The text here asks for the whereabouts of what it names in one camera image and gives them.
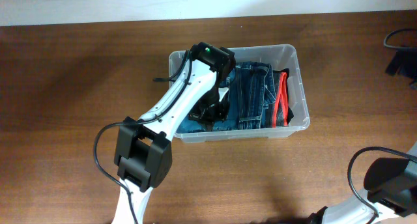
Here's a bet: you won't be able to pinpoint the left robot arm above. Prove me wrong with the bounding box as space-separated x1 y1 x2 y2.
113 42 236 223

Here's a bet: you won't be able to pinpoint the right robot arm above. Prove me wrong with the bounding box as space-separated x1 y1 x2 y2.
306 145 416 224

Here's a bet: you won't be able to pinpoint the dark blue jeans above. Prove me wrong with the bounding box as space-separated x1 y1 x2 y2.
177 61 285 133

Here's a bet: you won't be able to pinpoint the clear plastic storage container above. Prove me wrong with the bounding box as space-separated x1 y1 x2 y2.
174 44 310 143

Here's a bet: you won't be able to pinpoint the black garment with red trim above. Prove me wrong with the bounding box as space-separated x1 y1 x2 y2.
264 68 294 128

